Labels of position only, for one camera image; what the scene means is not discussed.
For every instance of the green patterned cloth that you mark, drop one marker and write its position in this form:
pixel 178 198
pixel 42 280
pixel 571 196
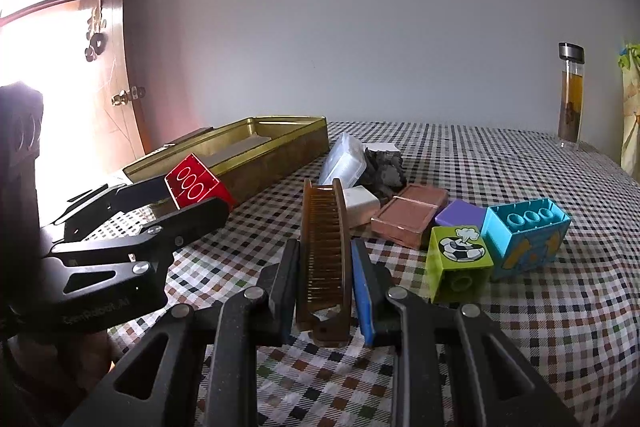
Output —
pixel 628 62

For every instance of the teal toy brick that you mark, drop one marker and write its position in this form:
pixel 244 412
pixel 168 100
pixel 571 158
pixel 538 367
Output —
pixel 523 236

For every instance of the white small box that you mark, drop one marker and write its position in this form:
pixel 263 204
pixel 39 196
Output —
pixel 382 147

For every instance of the purple square block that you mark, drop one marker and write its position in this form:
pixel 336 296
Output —
pixel 459 213

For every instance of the person's left hand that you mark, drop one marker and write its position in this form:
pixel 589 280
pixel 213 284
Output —
pixel 43 383

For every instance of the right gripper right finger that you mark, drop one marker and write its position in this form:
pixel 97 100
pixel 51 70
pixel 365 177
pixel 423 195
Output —
pixel 491 382

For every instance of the white rectangular block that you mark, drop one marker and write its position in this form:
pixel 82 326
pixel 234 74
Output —
pixel 361 205

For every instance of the gold metal tin box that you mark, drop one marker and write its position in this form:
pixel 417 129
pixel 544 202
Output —
pixel 248 155

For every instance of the black lumpy object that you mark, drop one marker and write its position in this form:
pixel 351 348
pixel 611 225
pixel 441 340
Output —
pixel 384 175

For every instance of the brass door handle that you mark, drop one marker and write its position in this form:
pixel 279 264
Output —
pixel 125 97

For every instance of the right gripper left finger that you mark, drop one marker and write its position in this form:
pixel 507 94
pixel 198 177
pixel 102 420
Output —
pixel 156 383

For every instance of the clear plastic card case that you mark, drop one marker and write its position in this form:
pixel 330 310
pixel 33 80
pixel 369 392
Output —
pixel 346 162

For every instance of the checkered tablecloth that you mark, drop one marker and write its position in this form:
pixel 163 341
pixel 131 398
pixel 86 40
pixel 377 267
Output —
pixel 577 319

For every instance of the red toy brick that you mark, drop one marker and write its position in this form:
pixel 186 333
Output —
pixel 191 182

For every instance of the door hanging ornament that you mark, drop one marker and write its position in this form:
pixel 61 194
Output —
pixel 95 34

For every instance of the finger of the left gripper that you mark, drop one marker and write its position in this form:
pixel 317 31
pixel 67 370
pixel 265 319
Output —
pixel 90 210
pixel 165 226

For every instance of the glass tea bottle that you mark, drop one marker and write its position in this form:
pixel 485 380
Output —
pixel 572 93

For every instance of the brown folding comb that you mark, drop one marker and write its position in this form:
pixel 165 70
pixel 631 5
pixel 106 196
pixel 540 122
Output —
pixel 324 301

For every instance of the green toy brick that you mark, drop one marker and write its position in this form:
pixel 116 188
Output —
pixel 458 265

